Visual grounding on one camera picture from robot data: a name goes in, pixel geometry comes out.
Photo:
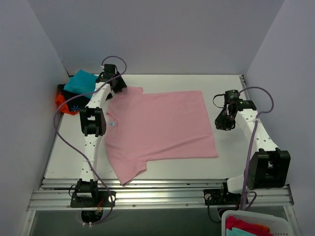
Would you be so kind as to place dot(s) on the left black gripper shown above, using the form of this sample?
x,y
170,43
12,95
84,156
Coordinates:
x,y
119,84

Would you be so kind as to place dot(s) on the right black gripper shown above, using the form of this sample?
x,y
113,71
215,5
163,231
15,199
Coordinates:
x,y
223,121

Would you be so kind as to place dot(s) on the pink t-shirt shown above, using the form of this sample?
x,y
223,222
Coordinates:
x,y
145,127

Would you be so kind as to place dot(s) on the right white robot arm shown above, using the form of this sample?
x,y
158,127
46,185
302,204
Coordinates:
x,y
266,164

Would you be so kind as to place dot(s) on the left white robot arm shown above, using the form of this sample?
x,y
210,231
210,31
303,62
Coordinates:
x,y
93,126

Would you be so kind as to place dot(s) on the teal folded t-shirt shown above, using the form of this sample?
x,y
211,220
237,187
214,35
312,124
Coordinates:
x,y
81,83

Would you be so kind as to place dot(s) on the black folded t-shirt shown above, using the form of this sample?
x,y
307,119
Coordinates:
x,y
81,101

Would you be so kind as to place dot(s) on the orange folded t-shirt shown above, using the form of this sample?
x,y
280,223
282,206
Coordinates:
x,y
65,109

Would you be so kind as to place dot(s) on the red shirt in basket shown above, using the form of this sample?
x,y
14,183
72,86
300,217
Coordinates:
x,y
240,224

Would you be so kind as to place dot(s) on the teal shirt in basket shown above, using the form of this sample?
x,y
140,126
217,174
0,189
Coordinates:
x,y
237,232

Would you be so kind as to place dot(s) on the orange shirt in basket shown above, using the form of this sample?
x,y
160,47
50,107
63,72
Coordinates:
x,y
265,228

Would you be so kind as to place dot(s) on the white laundry basket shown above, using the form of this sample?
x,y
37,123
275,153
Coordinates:
x,y
278,226

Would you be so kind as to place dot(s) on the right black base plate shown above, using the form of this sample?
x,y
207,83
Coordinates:
x,y
220,197

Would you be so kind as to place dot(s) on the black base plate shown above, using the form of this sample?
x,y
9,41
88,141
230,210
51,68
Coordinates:
x,y
220,197
99,199

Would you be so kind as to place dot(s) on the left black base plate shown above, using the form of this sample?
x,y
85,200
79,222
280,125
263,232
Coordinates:
x,y
99,199

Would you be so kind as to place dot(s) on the aluminium rail frame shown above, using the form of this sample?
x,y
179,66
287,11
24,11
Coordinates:
x,y
166,183

